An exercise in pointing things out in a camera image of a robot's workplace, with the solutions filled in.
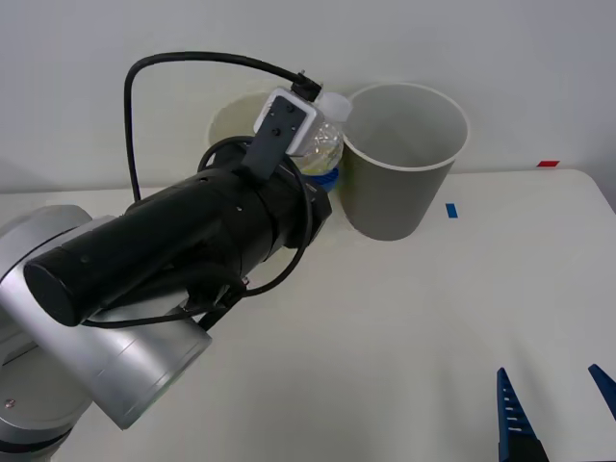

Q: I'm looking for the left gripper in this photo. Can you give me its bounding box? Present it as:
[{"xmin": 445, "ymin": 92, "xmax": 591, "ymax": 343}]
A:
[{"xmin": 253, "ymin": 164, "xmax": 344, "ymax": 250}]

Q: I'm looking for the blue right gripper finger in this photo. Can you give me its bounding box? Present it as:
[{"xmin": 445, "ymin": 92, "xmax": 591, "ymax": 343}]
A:
[
  {"xmin": 497, "ymin": 367, "xmax": 550, "ymax": 462},
  {"xmin": 587, "ymin": 363, "xmax": 616, "ymax": 411}
]

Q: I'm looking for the clear plastic bottle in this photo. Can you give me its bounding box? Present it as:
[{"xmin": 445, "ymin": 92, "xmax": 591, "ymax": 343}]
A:
[{"xmin": 288, "ymin": 91, "xmax": 355, "ymax": 176}]

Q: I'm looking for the grey plastic bin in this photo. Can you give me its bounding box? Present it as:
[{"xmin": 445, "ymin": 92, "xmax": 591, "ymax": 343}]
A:
[{"xmin": 336, "ymin": 82, "xmax": 471, "ymax": 243}]

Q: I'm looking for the yellow-green plastic bin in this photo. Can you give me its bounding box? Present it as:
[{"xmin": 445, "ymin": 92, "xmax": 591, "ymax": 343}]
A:
[{"xmin": 206, "ymin": 92, "xmax": 271, "ymax": 150}]

